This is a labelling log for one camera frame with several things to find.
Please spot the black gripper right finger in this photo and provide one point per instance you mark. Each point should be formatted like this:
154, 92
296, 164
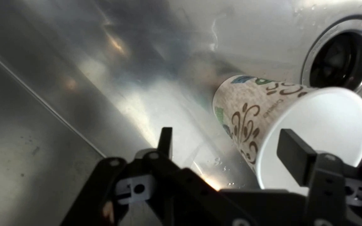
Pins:
339, 192

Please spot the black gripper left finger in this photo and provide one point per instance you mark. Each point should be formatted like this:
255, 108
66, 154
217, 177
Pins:
163, 195

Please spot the patterned paper coffee cup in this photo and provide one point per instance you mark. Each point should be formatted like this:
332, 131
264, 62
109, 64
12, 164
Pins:
323, 125

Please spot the round sink drain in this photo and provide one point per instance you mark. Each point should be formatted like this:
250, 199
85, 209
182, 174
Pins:
339, 57

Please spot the stainless steel sink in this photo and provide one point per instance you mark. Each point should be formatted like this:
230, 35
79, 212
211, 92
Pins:
84, 82

